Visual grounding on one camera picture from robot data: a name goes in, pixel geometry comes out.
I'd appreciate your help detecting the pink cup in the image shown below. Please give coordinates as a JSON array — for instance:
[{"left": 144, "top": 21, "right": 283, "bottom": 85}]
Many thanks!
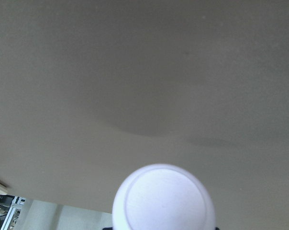
[{"left": 112, "top": 164, "right": 217, "bottom": 230}]

